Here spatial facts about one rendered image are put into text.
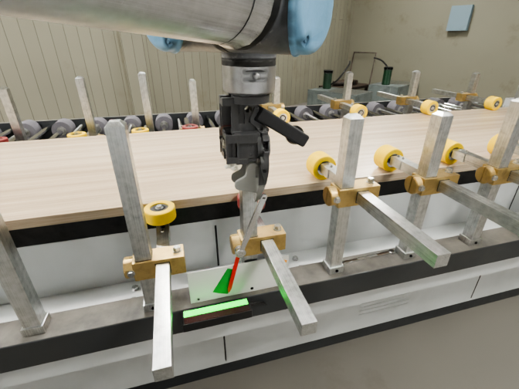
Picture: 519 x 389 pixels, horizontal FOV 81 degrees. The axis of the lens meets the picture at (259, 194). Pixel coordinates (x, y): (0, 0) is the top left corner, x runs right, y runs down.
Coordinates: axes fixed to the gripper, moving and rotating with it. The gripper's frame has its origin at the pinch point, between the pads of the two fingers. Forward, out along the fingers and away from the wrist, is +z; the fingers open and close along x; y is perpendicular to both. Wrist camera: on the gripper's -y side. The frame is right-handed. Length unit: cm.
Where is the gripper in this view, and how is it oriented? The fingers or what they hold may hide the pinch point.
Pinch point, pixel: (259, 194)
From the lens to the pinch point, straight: 62.7
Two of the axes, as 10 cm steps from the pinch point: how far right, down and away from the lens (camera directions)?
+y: -9.6, 1.1, -2.5
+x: 2.7, 4.4, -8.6
